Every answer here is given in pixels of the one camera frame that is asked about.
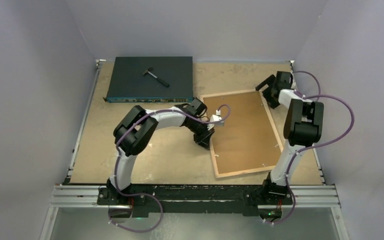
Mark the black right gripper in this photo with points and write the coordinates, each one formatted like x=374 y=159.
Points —
x=270 y=101

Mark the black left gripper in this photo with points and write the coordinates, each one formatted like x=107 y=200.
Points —
x=204 y=139

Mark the white wooden picture frame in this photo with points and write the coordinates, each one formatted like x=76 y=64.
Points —
x=241 y=172

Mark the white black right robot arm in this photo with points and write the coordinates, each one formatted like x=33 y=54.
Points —
x=302 y=128

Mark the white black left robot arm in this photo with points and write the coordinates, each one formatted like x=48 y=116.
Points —
x=134 y=132

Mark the black hammer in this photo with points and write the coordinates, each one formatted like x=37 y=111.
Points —
x=149 y=71

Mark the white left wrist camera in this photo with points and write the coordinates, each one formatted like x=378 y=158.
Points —
x=218 y=119

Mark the dark network switch box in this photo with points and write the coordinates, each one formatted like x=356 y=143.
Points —
x=128 y=85

